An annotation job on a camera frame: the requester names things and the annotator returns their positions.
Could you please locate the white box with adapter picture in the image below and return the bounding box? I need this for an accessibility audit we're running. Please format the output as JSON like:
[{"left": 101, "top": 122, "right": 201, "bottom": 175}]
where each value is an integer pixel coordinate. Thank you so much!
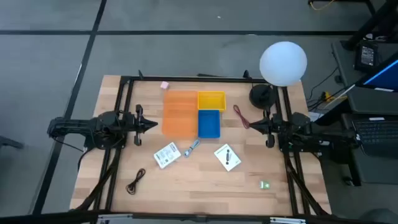
[{"left": 213, "top": 143, "right": 242, "bottom": 172}]

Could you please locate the black chair base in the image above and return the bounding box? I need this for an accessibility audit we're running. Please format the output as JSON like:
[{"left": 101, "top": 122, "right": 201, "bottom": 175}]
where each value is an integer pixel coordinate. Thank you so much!
[{"left": 0, "top": 135, "right": 24, "bottom": 150}]

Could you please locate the white box with printed label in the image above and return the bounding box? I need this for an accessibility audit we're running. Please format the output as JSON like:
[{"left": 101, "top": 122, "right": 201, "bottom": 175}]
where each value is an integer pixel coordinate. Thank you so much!
[{"left": 153, "top": 142, "right": 182, "bottom": 169}]

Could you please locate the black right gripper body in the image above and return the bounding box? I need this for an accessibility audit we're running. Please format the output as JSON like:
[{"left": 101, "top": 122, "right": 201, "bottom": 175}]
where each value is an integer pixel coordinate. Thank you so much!
[{"left": 263, "top": 110, "right": 280, "bottom": 149}]

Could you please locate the blue slotted plastic basket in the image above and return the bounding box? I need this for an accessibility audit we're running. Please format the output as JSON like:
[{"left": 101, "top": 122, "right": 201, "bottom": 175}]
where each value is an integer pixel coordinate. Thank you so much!
[{"left": 197, "top": 110, "right": 221, "bottom": 139}]

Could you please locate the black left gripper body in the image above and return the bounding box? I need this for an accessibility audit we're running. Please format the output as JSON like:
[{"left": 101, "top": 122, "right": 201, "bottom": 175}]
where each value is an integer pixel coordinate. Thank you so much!
[{"left": 126, "top": 105, "right": 145, "bottom": 147}]

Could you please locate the black labelled power device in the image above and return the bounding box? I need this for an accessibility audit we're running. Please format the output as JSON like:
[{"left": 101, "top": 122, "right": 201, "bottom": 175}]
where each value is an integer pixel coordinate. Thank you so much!
[{"left": 354, "top": 40, "right": 379, "bottom": 72}]

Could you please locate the black metal table frame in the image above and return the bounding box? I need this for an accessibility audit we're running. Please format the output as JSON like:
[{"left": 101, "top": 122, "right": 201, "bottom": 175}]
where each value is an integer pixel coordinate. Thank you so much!
[{"left": 70, "top": 70, "right": 332, "bottom": 224}]

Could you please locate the black cable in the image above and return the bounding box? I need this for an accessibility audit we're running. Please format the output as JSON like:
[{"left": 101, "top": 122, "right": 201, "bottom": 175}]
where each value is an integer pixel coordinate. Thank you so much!
[{"left": 125, "top": 168, "right": 146, "bottom": 195}]

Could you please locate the orange mat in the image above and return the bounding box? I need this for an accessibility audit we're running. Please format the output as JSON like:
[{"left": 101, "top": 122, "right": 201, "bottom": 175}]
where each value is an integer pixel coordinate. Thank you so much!
[{"left": 162, "top": 90, "right": 200, "bottom": 140}]

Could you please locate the magenta braided cable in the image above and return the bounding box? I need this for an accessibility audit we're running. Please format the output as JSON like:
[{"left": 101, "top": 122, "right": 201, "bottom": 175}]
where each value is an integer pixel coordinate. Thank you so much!
[{"left": 233, "top": 104, "right": 251, "bottom": 129}]

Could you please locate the white globe lamp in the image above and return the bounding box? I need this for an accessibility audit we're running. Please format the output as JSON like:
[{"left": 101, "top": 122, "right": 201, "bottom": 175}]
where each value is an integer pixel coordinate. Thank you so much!
[{"left": 259, "top": 41, "right": 308, "bottom": 87}]

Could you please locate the black round lamp base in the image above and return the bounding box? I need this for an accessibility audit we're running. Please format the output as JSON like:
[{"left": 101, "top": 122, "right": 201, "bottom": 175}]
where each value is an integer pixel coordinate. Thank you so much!
[{"left": 248, "top": 83, "right": 277, "bottom": 110}]

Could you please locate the black stand leg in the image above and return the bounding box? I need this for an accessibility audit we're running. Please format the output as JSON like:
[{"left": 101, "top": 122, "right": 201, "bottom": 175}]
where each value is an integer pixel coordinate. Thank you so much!
[{"left": 340, "top": 0, "right": 398, "bottom": 50}]

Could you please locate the yellow slotted plastic basket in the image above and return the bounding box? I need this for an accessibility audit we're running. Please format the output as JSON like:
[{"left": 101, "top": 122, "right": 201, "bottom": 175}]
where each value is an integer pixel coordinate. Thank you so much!
[{"left": 197, "top": 91, "right": 227, "bottom": 113}]

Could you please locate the silver metal bracket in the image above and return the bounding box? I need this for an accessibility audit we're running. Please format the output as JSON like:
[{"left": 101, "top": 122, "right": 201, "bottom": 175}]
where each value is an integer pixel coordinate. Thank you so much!
[
  {"left": 269, "top": 217, "right": 307, "bottom": 224},
  {"left": 96, "top": 214, "right": 134, "bottom": 224}
]

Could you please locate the black keyboard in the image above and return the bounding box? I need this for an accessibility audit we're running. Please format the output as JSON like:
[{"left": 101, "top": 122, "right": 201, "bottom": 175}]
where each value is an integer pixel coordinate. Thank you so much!
[{"left": 351, "top": 119, "right": 398, "bottom": 158}]

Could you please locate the dark monitor with blue edge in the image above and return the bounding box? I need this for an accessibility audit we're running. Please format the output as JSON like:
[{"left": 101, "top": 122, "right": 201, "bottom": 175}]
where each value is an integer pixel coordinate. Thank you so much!
[{"left": 354, "top": 51, "right": 398, "bottom": 93}]

